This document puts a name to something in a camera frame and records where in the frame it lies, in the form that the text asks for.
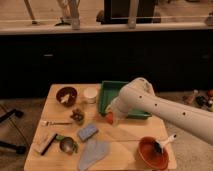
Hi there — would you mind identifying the brown pine cone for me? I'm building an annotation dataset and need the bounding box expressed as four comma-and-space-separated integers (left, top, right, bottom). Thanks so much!
71, 108, 84, 125

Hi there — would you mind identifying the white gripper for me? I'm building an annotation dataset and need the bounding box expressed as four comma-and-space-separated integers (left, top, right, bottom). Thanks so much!
105, 109, 128, 125

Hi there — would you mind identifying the dark red bowl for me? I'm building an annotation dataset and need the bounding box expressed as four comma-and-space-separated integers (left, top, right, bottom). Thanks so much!
56, 87, 78, 107

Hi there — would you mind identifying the metal fork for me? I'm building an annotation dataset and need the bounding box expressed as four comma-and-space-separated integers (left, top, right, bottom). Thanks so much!
41, 121, 72, 126

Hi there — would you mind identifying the white item in bowl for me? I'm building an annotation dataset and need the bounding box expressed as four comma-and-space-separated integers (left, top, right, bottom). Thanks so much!
60, 94, 70, 103

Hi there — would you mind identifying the black cabinet on shelf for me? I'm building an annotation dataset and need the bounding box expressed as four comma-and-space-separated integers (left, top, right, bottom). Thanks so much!
96, 0, 161, 24

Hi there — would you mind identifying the white paper cup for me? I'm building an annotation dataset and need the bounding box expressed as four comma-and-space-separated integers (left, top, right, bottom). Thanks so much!
83, 87, 98, 104

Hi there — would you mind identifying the blue sponge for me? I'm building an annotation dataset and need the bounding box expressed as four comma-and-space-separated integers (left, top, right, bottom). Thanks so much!
77, 123, 98, 142

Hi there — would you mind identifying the green plastic tray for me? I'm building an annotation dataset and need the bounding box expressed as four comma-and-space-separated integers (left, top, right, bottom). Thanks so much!
98, 81, 151, 120

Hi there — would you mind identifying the orange apple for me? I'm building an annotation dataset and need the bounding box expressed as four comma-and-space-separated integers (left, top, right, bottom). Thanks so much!
105, 113, 113, 124

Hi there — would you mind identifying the green item beside cup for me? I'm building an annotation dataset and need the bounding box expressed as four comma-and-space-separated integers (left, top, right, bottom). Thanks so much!
56, 135, 66, 141

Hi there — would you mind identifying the white black brush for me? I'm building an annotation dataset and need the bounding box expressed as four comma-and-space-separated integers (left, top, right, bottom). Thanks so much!
154, 134, 177, 154

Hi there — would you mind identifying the light blue cloth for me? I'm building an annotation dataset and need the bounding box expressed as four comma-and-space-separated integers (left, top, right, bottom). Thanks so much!
78, 139, 110, 171

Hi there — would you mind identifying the black chair base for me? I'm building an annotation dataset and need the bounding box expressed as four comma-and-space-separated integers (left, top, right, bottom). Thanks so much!
0, 104, 28, 155

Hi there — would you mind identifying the orange bowl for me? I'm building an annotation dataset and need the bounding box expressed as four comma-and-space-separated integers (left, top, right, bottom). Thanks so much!
138, 137, 169, 171

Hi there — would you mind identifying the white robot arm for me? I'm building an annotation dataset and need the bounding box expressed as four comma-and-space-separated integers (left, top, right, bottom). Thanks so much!
106, 77, 213, 145

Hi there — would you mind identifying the metal measuring cup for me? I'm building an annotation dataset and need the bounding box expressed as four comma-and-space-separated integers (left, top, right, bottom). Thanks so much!
59, 137, 77, 154

